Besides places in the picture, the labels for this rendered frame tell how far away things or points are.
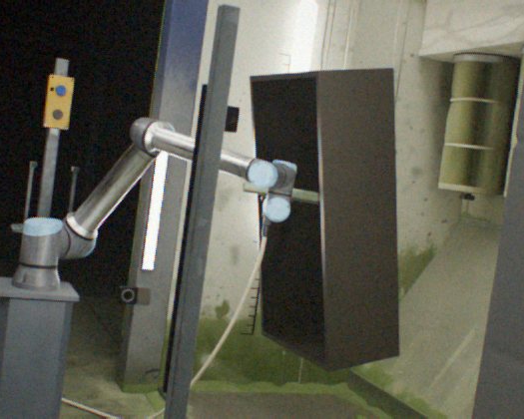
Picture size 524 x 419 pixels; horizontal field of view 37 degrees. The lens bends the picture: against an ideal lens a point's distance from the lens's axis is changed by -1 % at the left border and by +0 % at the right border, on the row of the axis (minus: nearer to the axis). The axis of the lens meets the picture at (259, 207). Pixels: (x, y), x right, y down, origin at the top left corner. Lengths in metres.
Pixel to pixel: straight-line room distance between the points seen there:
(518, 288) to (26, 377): 2.21
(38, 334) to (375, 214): 1.41
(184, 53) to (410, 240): 1.69
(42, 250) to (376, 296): 1.35
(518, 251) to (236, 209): 2.80
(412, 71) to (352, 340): 1.86
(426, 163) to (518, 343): 3.24
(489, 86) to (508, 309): 2.90
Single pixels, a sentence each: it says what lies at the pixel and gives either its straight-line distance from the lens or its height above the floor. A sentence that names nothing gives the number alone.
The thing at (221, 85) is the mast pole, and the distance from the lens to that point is 2.06.
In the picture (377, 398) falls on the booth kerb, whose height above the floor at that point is 0.11.
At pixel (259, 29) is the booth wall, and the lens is 4.19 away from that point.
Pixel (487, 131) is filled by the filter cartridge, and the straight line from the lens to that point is 4.28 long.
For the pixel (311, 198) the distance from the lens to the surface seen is 3.20.
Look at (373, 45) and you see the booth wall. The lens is 4.47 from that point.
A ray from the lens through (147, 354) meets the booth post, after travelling 4.15.
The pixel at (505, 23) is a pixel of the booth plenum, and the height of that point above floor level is 2.08.
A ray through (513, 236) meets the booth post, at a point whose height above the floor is 1.18.
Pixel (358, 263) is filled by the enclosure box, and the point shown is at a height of 0.91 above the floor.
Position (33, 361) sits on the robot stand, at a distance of 3.23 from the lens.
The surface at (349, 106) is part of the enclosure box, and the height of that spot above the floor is 1.52.
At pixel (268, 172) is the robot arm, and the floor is 1.23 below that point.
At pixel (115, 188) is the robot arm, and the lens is 3.22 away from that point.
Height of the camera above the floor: 1.24
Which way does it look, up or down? 3 degrees down
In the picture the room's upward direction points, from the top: 8 degrees clockwise
